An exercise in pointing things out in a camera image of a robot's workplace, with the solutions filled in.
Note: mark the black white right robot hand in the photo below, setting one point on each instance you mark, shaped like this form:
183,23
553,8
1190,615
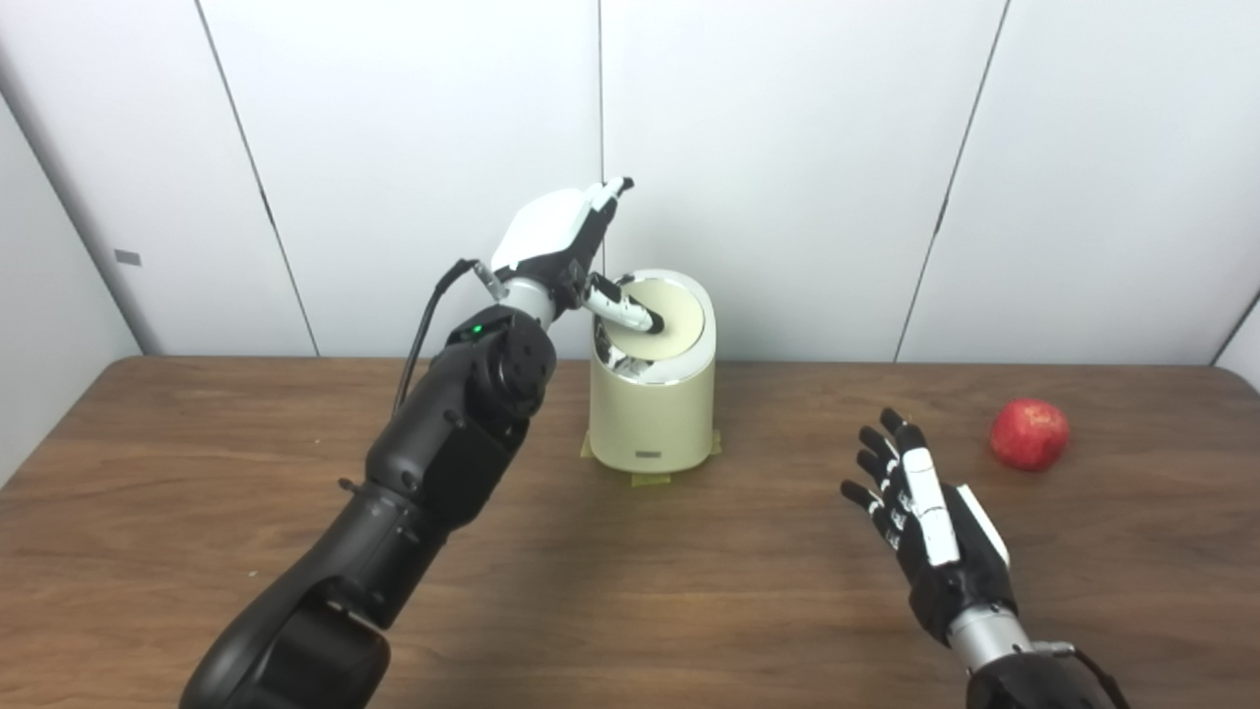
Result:
950,561

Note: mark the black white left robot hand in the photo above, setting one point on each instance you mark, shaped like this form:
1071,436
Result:
546,231

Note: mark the red apple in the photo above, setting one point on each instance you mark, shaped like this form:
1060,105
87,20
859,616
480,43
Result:
1030,435

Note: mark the round cream bin lid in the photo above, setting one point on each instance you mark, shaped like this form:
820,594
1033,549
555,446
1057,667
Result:
679,315

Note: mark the cream-colored bin body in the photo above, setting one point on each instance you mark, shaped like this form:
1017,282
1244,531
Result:
652,414

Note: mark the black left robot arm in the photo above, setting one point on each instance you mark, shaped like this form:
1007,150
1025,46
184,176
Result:
433,453

